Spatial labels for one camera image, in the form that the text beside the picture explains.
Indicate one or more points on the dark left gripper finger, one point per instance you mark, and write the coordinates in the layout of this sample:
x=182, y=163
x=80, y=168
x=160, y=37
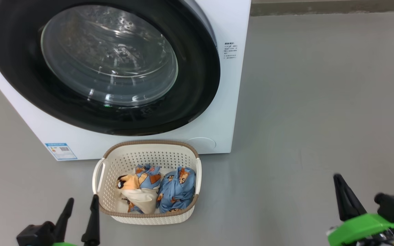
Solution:
x=93, y=225
x=63, y=218

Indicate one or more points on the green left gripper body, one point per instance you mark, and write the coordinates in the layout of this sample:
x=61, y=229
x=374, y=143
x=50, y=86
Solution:
x=65, y=244

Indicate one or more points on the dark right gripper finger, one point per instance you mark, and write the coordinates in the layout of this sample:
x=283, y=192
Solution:
x=347, y=205

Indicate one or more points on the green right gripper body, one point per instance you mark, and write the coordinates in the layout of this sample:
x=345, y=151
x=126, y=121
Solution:
x=361, y=229

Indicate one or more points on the blue cream cartoon print garment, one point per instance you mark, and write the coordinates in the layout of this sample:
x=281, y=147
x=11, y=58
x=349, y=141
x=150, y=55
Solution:
x=142, y=196

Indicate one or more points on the black round glass washer door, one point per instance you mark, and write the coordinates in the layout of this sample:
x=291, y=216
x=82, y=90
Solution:
x=197, y=85

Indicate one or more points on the cream perforated laundry basket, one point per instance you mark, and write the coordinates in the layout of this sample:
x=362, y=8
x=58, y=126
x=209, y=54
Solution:
x=115, y=164

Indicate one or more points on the white front-load washing machine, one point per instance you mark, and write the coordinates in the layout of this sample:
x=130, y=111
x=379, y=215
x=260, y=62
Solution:
x=224, y=109

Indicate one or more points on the blue white energy label sticker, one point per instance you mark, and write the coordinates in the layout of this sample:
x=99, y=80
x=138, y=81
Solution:
x=61, y=151

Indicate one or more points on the printed text washer label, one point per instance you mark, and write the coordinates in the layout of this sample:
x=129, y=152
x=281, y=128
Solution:
x=230, y=50

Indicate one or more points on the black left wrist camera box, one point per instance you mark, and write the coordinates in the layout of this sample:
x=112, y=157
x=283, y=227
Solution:
x=36, y=234

